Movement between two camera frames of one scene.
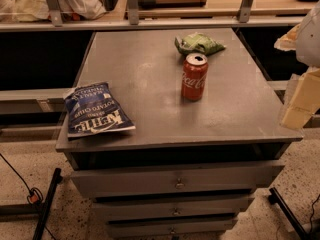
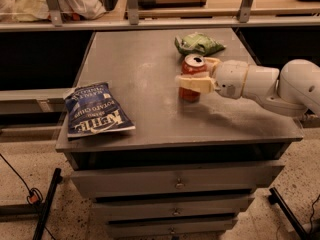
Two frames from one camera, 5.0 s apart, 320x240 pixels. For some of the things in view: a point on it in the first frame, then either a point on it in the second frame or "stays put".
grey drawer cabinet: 190,168 stays put
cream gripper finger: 288,41 -> 211,64
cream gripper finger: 305,100 -> 203,83
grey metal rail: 58,23 stays put
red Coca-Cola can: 195,69 stays put
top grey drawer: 111,182 stays put
